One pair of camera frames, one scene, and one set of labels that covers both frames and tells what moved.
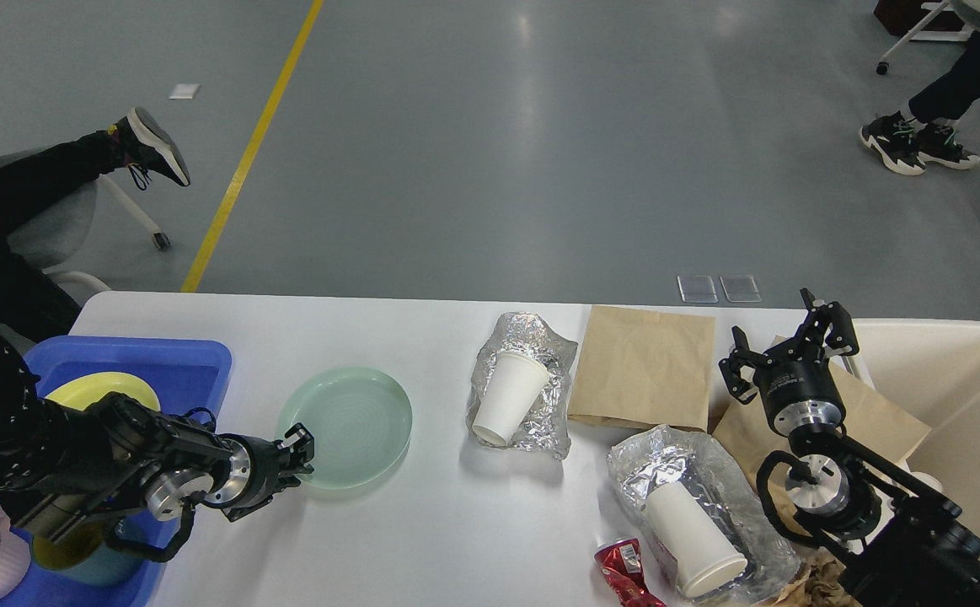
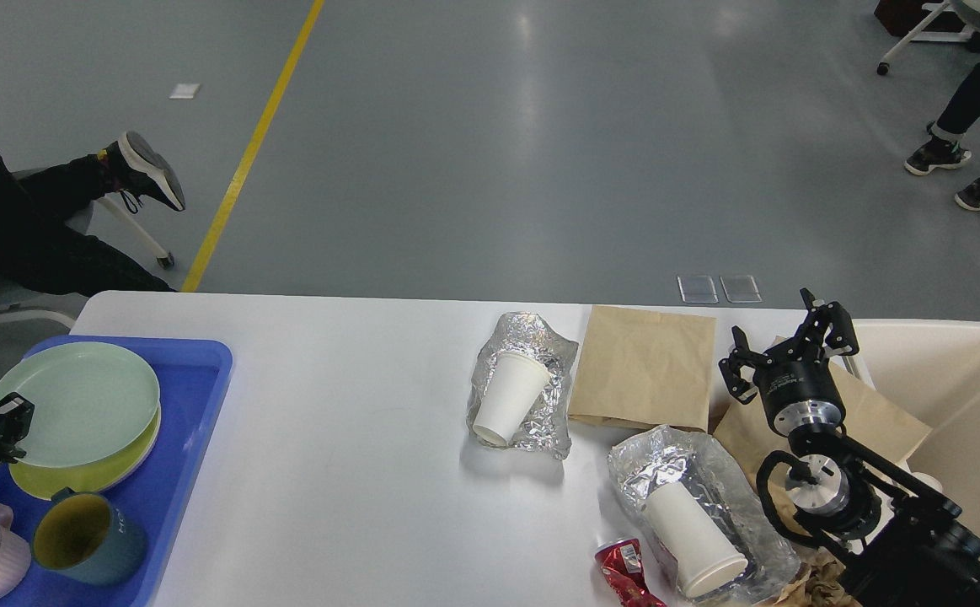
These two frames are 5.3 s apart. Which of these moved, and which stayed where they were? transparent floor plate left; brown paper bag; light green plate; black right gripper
Moved: light green plate
Stayed: black right gripper; transparent floor plate left; brown paper bag
